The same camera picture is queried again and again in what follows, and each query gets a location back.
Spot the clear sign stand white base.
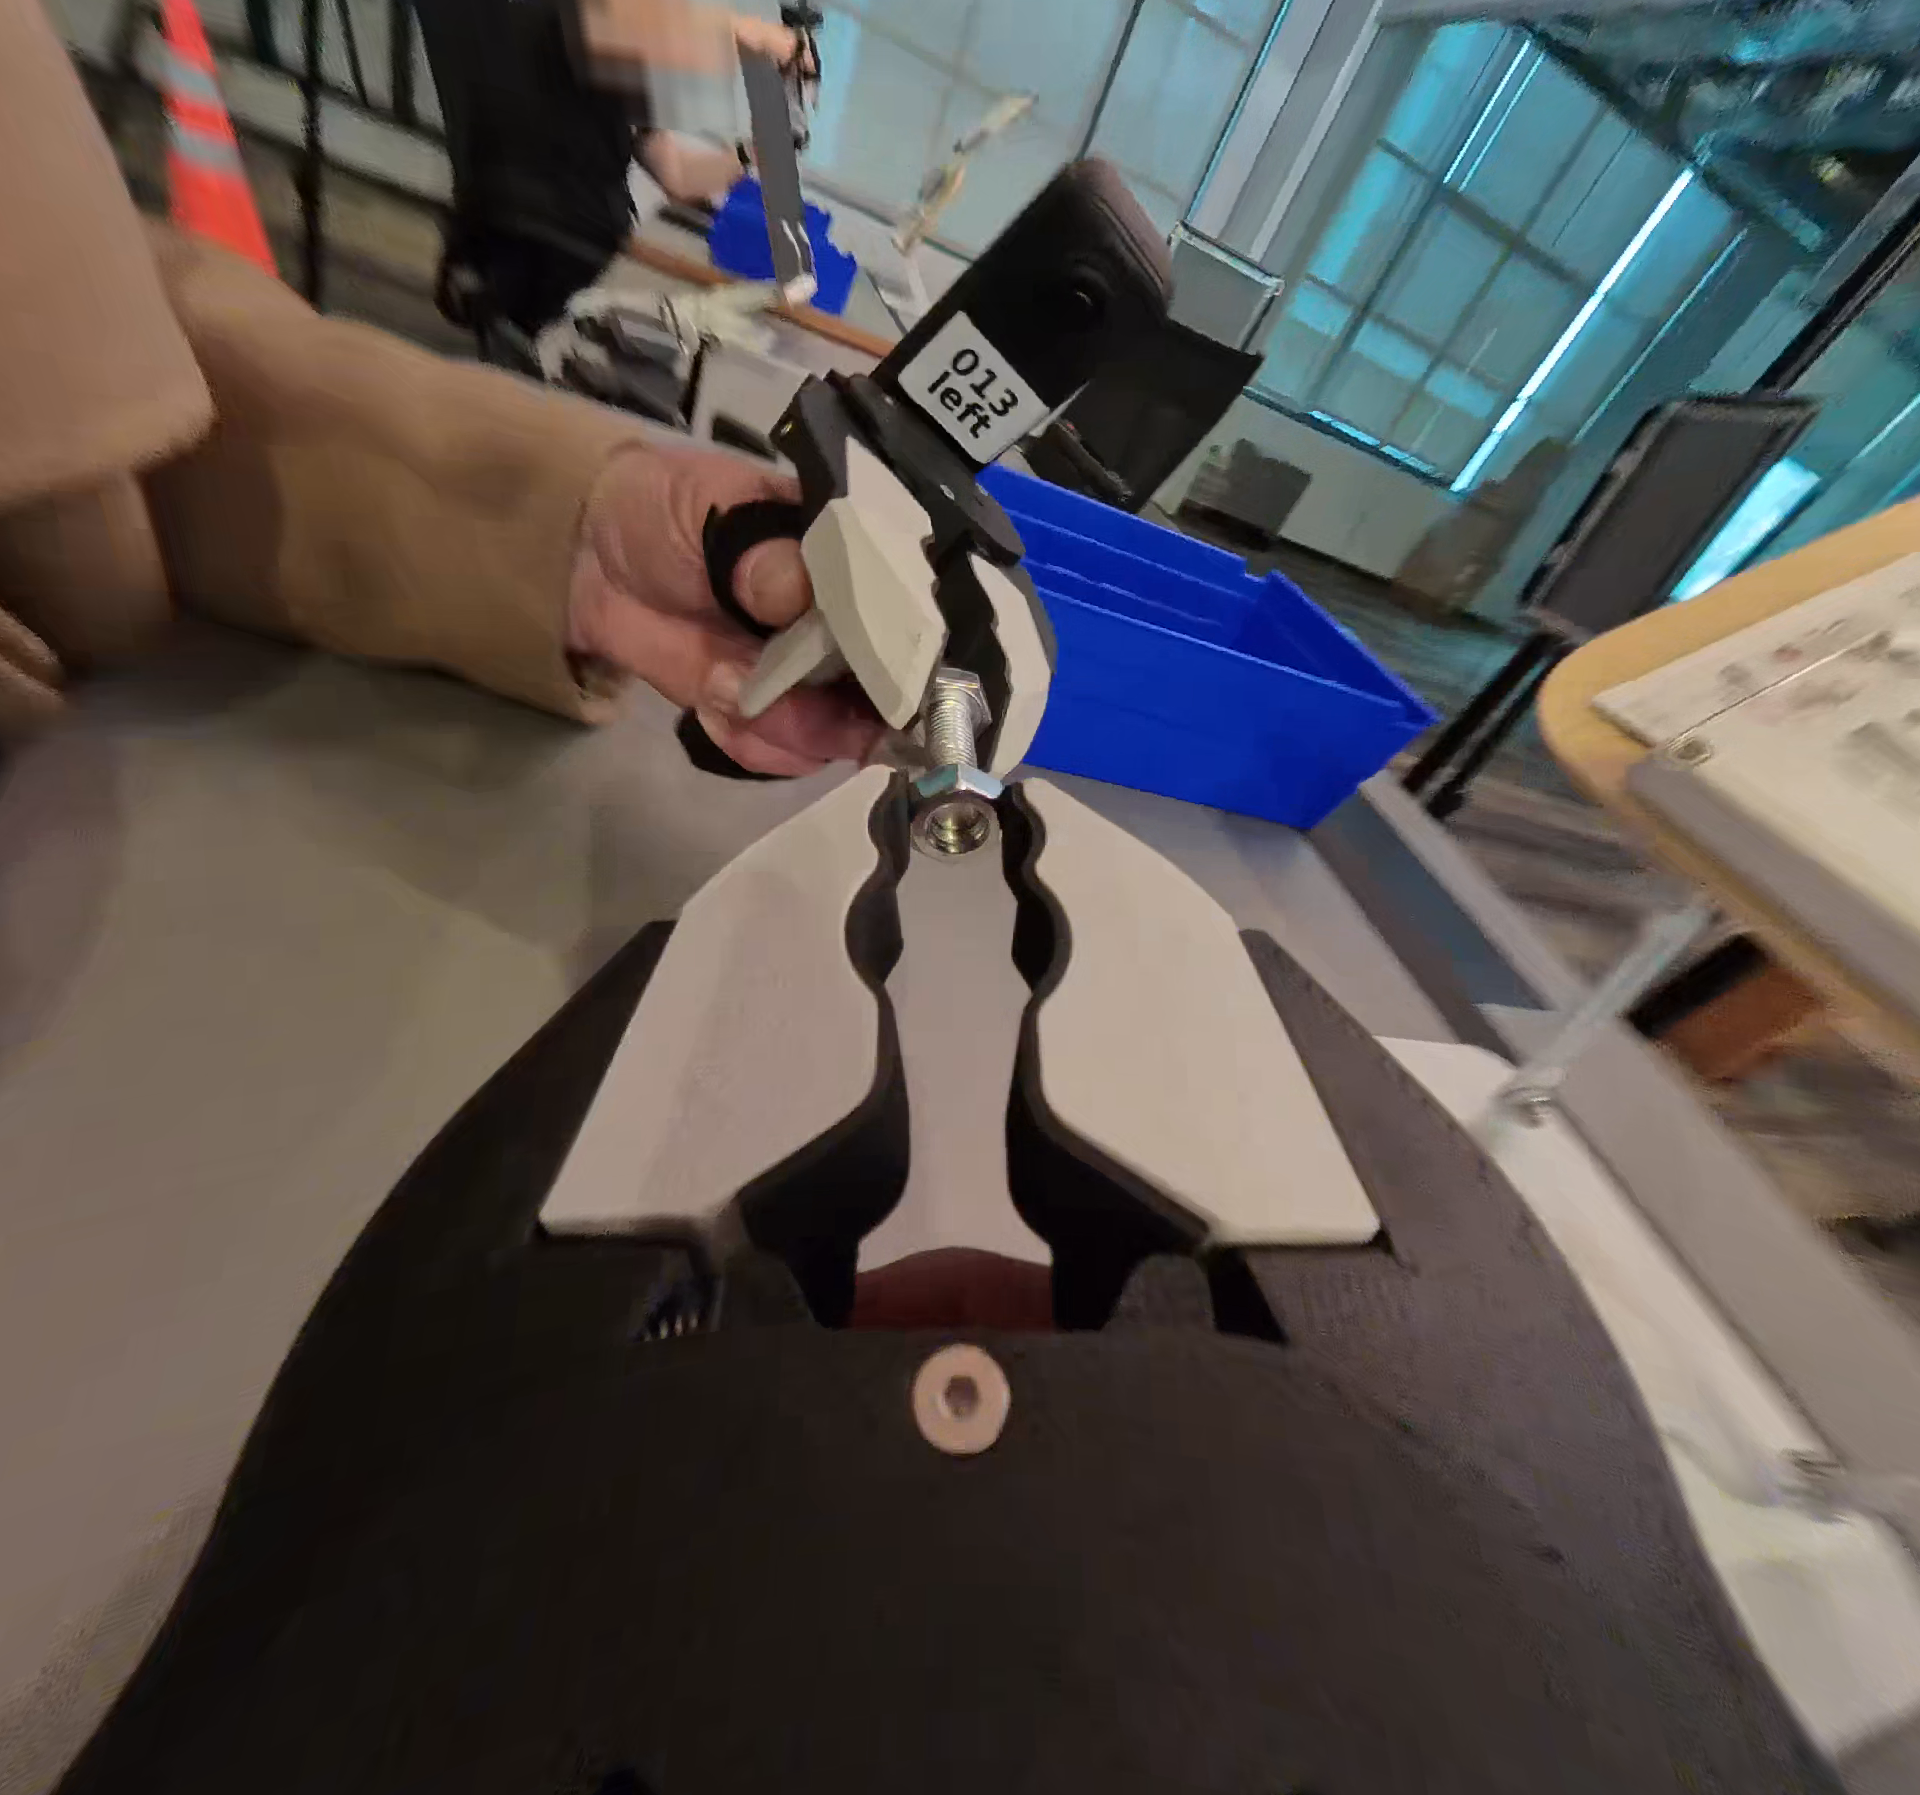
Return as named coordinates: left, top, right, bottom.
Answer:
left=1373, top=911, right=1920, bottom=1795

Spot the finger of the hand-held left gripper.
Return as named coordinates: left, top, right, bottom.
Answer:
left=979, top=562, right=1061, bottom=782
left=800, top=438, right=954, bottom=730

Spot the steel hex nut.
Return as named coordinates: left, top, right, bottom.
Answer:
left=908, top=765, right=1011, bottom=859

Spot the orange traffic cone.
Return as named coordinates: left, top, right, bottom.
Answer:
left=155, top=0, right=283, bottom=279

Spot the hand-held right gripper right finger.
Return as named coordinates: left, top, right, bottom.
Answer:
left=1006, top=788, right=1385, bottom=1334

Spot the acrylic sign stand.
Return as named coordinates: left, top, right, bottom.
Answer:
left=897, top=95, right=1042, bottom=256
left=735, top=24, right=824, bottom=304

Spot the grey bench seat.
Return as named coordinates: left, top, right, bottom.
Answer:
left=1197, top=453, right=1312, bottom=547

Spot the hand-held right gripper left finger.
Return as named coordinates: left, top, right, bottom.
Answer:
left=537, top=774, right=912, bottom=1334

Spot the glass window wall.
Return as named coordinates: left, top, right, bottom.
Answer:
left=811, top=0, right=1920, bottom=596

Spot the grey desk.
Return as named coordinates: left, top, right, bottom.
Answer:
left=0, top=596, right=1652, bottom=1795

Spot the long blue plastic bin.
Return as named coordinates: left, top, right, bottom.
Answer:
left=982, top=466, right=1443, bottom=832

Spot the person's left forearm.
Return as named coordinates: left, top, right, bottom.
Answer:
left=149, top=234, right=647, bottom=727

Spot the steel hex bolt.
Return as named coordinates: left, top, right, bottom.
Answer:
left=923, top=672, right=993, bottom=778

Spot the silver framed panel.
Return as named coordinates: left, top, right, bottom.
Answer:
left=1167, top=222, right=1289, bottom=346

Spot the person's left hand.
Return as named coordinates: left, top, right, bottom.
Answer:
left=566, top=441, right=905, bottom=782

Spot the small blue plastic bin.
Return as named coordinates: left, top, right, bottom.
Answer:
left=708, top=176, right=860, bottom=319

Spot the grey table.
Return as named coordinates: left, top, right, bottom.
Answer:
left=554, top=296, right=933, bottom=477

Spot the person's beige coat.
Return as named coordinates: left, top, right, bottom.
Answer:
left=0, top=0, right=218, bottom=739

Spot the black tripod stand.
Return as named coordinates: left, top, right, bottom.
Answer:
left=292, top=0, right=335, bottom=307

